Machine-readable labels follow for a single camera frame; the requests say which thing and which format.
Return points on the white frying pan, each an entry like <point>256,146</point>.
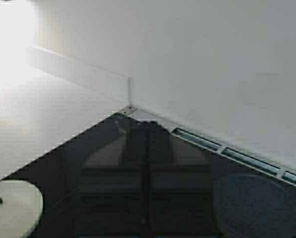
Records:
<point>21,210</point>

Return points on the black frying pan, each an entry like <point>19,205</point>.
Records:
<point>251,206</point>

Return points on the stainless steel stove range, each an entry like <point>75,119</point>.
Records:
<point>134,177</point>

